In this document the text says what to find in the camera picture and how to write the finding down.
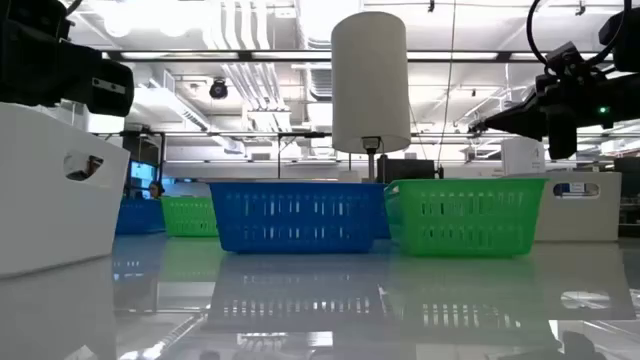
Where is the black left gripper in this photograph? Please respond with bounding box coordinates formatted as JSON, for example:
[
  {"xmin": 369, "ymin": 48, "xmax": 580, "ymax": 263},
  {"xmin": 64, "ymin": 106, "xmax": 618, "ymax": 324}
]
[{"xmin": 0, "ymin": 0, "xmax": 135, "ymax": 118}]

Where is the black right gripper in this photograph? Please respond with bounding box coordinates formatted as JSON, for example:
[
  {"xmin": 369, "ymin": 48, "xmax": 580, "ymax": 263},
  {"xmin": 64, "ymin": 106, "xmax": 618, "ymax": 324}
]
[{"xmin": 482, "ymin": 69, "xmax": 619, "ymax": 160}]

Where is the green slotted plastic basket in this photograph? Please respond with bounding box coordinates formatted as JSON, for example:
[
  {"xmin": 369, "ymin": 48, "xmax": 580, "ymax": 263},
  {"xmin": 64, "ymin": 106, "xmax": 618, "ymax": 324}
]
[
  {"xmin": 383, "ymin": 177, "xmax": 550, "ymax": 259},
  {"xmin": 159, "ymin": 195, "xmax": 220, "ymax": 238}
]

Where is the white plastic handled bin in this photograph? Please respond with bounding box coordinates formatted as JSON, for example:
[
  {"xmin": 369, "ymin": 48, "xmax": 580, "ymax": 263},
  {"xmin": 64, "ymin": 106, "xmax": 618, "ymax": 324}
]
[
  {"xmin": 503, "ymin": 171, "xmax": 623, "ymax": 243},
  {"xmin": 0, "ymin": 101, "xmax": 131, "ymax": 280}
]

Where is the white square column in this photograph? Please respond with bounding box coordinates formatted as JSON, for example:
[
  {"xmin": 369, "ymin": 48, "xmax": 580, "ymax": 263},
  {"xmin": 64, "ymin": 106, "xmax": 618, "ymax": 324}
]
[{"xmin": 501, "ymin": 136, "xmax": 547, "ymax": 177}]

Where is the black computer monitor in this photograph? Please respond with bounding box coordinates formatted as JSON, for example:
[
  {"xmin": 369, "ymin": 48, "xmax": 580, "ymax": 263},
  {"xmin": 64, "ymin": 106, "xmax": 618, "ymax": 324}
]
[{"xmin": 375, "ymin": 153, "xmax": 437, "ymax": 185}]

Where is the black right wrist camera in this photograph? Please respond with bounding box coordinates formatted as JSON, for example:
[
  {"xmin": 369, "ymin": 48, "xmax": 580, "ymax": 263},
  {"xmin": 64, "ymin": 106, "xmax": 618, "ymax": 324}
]
[{"xmin": 543, "ymin": 41, "xmax": 585, "ymax": 76}]

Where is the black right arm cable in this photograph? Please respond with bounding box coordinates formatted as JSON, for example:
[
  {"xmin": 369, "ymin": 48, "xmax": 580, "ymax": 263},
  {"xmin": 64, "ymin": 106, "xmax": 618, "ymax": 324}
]
[{"xmin": 525, "ymin": 0, "xmax": 634, "ymax": 69}]

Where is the thin hanging cable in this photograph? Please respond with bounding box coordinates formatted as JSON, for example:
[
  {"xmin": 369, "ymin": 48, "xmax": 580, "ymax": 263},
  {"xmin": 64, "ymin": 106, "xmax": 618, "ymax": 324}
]
[{"xmin": 436, "ymin": 0, "xmax": 457, "ymax": 170}]

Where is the black ceiling camera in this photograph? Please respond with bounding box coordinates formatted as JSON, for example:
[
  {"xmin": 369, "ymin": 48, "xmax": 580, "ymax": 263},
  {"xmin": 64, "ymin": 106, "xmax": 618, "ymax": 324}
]
[{"xmin": 208, "ymin": 76, "xmax": 230, "ymax": 101}]

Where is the black overhead frame bar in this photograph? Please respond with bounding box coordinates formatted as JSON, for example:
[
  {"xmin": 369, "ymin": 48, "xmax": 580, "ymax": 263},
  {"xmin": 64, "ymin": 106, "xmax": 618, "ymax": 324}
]
[{"xmin": 102, "ymin": 49, "xmax": 616, "ymax": 63}]

